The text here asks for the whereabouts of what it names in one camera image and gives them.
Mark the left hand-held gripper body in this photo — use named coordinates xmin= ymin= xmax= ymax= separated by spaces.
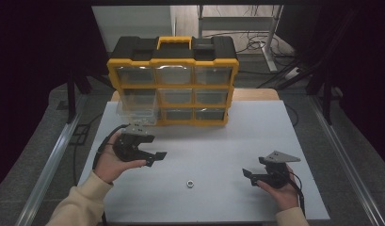
xmin=112 ymin=123 xmax=157 ymax=163

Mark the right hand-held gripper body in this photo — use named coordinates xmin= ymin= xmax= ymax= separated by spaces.
xmin=258 ymin=150 xmax=302 ymax=189

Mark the clear plastic organizer drawer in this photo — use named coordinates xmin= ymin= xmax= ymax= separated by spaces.
xmin=116 ymin=93 xmax=160 ymax=127

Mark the yellow and black organizer cabinet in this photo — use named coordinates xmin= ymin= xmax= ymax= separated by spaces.
xmin=105 ymin=35 xmax=240 ymax=127

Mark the person's right hand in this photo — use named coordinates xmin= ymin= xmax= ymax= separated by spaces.
xmin=255 ymin=169 xmax=301 ymax=213

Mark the person's left hand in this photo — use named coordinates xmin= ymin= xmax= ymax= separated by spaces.
xmin=92 ymin=131 xmax=148 ymax=185

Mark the white table mat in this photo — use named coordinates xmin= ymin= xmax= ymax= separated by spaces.
xmin=63 ymin=100 xmax=331 ymax=224

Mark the black metal stand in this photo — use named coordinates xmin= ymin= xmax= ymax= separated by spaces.
xmin=305 ymin=59 xmax=335 ymax=126
xmin=65 ymin=70 xmax=93 ymax=124

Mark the grid of clear bins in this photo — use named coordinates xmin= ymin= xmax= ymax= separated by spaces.
xmin=115 ymin=64 xmax=233 ymax=121

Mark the wooden table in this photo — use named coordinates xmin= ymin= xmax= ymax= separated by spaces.
xmin=110 ymin=88 xmax=281 ymax=103

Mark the white power strip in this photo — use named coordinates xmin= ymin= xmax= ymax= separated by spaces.
xmin=283 ymin=66 xmax=303 ymax=80

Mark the white panel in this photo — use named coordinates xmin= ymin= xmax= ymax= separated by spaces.
xmin=91 ymin=5 xmax=177 ymax=54

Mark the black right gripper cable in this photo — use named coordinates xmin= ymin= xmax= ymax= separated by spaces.
xmin=287 ymin=170 xmax=307 ymax=218

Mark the aluminium floor rail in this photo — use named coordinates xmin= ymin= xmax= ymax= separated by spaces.
xmin=308 ymin=94 xmax=385 ymax=226
xmin=14 ymin=93 xmax=89 ymax=226

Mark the bundle of black floor cables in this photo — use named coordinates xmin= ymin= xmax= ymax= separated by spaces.
xmin=235 ymin=29 xmax=297 ymax=62

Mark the white metal desk frame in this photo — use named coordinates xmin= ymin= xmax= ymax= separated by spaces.
xmin=197 ymin=4 xmax=284 ymax=73

